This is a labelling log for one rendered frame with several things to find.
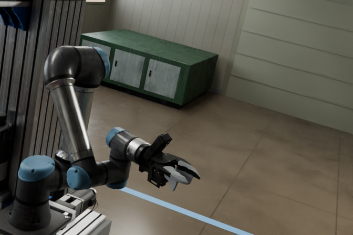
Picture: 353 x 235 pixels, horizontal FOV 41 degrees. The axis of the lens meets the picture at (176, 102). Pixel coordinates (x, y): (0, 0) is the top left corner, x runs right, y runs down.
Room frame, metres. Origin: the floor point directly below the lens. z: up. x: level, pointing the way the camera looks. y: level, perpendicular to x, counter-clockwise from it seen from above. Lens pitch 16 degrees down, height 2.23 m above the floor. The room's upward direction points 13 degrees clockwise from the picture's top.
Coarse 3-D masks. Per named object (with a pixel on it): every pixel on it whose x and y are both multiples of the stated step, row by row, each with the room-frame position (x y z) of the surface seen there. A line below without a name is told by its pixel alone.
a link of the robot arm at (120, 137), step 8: (120, 128) 1.48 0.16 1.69; (112, 136) 1.44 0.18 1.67; (120, 136) 1.43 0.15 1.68; (128, 136) 1.42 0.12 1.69; (136, 136) 1.43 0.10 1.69; (112, 144) 1.43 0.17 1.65; (120, 144) 1.41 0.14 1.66; (128, 144) 1.40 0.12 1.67; (112, 152) 1.43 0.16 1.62; (120, 152) 1.41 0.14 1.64
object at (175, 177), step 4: (168, 168) 1.28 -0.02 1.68; (172, 168) 1.28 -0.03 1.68; (172, 172) 1.26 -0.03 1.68; (176, 172) 1.26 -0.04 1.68; (164, 176) 1.29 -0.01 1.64; (172, 176) 1.25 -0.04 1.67; (176, 176) 1.24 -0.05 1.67; (180, 176) 1.24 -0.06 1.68; (184, 176) 1.25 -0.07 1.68; (168, 180) 1.27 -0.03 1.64; (172, 180) 1.26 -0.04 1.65; (176, 180) 1.24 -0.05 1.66; (180, 180) 1.24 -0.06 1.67; (184, 180) 1.24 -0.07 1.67; (172, 184) 1.26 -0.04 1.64; (176, 184) 1.25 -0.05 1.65; (188, 184) 1.23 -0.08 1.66; (172, 188) 1.26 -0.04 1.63
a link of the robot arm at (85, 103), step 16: (80, 48) 1.58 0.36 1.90; (96, 48) 1.64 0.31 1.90; (80, 64) 1.54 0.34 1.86; (96, 64) 1.59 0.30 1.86; (80, 80) 1.57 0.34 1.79; (96, 80) 1.60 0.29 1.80; (80, 96) 1.59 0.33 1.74; (64, 144) 1.59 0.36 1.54; (64, 160) 1.57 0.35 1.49; (64, 176) 1.55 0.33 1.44
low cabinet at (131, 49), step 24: (120, 48) 7.91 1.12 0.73; (144, 48) 8.10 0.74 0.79; (168, 48) 8.64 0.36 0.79; (192, 48) 9.28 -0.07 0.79; (120, 72) 7.88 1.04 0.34; (144, 72) 7.77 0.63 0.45; (168, 72) 7.65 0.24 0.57; (192, 72) 7.73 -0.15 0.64; (144, 96) 7.79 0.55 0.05; (168, 96) 7.63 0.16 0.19; (192, 96) 8.08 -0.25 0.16
